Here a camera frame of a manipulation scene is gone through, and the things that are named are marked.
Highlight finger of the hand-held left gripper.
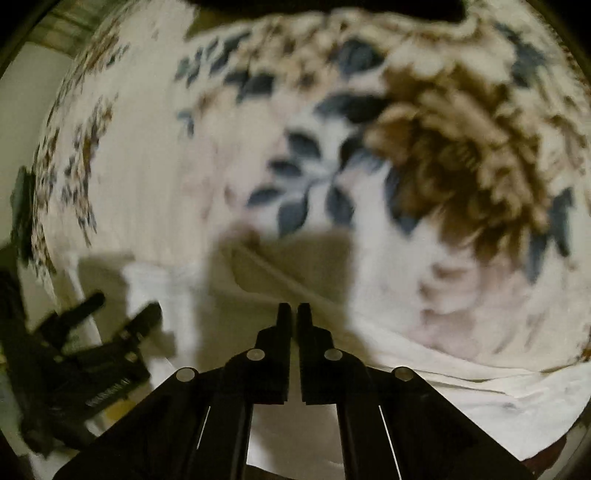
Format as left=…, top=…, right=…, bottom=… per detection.
left=38, top=291, right=106, bottom=344
left=116, top=302, right=164, bottom=348

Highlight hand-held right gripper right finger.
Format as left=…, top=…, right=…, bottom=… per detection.
left=297, top=302, right=536, bottom=480

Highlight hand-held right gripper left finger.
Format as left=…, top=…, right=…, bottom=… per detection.
left=53, top=302, right=293, bottom=480

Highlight white pants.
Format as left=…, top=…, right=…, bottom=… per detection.
left=69, top=242, right=591, bottom=477

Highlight floral printed blanket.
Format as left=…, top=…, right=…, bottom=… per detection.
left=30, top=4, right=591, bottom=374

